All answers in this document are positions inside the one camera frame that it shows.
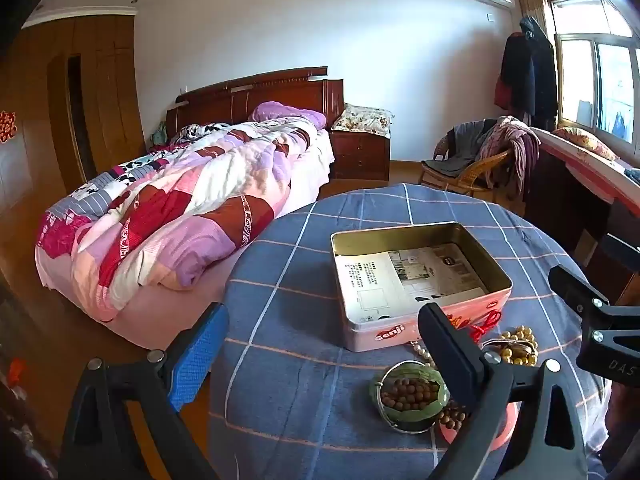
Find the window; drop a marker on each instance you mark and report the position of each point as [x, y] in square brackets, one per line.
[600, 80]

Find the wooden bed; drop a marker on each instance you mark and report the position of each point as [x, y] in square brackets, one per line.
[280, 95]

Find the dark desk with pink cover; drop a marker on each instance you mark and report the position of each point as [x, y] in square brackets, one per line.
[565, 195]

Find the floral pillow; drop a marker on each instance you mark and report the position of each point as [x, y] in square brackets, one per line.
[362, 119]

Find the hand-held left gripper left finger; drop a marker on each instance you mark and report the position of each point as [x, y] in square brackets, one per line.
[200, 355]

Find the pink bangle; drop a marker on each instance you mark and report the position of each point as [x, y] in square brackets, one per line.
[462, 441]

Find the grey clothes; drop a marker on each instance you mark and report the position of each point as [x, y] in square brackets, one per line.
[460, 152]

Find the wicker chair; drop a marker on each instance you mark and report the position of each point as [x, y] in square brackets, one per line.
[480, 172]

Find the purple pillow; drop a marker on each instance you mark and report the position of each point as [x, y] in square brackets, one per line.
[285, 111]

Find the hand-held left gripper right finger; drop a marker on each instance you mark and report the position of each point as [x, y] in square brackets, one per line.
[450, 355]

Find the pink tin box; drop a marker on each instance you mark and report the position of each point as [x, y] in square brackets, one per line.
[395, 327]

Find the teal cloth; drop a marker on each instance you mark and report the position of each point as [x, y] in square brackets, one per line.
[159, 135]

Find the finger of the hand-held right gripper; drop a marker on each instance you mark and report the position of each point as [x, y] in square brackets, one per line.
[575, 287]
[622, 252]

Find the patchwork quilt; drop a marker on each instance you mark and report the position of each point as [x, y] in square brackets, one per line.
[175, 210]

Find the wooden wardrobe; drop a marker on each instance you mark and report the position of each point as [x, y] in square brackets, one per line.
[105, 90]

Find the orange floral cushion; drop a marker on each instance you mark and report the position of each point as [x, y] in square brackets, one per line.
[587, 142]

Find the hanging dark coats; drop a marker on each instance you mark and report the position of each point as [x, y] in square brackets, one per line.
[530, 75]

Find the person's right forearm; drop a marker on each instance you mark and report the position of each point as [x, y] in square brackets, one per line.
[625, 435]

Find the pink purple clothes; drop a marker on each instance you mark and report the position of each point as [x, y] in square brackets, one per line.
[515, 150]

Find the blue plaid tablecloth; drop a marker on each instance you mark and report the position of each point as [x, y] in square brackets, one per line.
[300, 360]

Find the wooden nightstand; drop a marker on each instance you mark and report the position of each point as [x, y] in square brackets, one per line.
[360, 157]

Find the green jade bangle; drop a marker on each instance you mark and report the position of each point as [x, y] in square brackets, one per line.
[382, 410]

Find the red knot tassel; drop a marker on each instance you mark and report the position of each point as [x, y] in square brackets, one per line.
[487, 327]

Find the red paper cutout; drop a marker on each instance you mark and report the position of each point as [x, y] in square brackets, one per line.
[7, 126]

